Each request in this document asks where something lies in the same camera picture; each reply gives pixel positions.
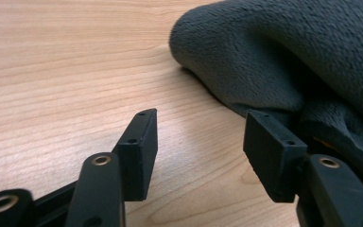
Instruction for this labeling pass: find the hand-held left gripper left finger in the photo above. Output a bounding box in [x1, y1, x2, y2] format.
[112, 108, 159, 202]

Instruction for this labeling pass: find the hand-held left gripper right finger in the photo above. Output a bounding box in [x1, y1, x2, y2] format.
[242, 109, 309, 203]

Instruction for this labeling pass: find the yellow and grey microfiber towel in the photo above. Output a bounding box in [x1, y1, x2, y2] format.
[168, 0, 363, 202]

